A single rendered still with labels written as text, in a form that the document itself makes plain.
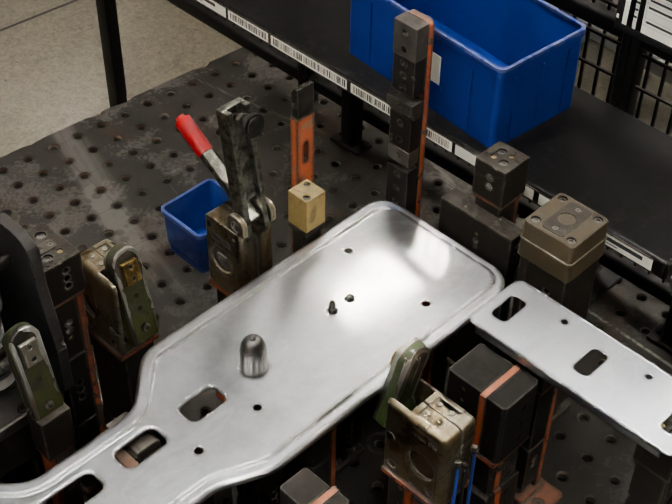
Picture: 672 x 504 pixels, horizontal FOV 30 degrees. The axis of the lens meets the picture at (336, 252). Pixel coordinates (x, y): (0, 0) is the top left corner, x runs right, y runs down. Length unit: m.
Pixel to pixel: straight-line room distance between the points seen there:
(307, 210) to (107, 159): 0.73
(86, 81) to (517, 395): 2.37
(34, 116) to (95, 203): 1.41
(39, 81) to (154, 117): 1.38
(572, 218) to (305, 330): 0.36
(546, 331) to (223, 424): 0.40
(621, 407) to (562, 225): 0.25
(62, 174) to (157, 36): 1.64
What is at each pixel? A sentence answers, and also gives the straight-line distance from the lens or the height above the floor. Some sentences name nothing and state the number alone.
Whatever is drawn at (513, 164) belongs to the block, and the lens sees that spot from 1.59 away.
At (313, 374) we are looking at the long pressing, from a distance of 1.43.
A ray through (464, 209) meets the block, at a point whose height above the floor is 1.00.
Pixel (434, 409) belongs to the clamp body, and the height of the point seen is 1.04.
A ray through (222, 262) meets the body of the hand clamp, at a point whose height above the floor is 0.99.
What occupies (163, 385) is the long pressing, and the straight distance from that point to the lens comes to 1.43.
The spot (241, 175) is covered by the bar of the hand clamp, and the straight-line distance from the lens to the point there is 1.47.
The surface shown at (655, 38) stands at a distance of 1.72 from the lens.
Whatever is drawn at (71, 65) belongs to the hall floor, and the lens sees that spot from 3.70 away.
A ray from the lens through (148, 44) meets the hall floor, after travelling 3.75.
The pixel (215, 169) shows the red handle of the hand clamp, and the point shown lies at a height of 1.11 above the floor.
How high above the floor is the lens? 2.07
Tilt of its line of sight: 43 degrees down
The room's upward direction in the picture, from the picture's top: 1 degrees clockwise
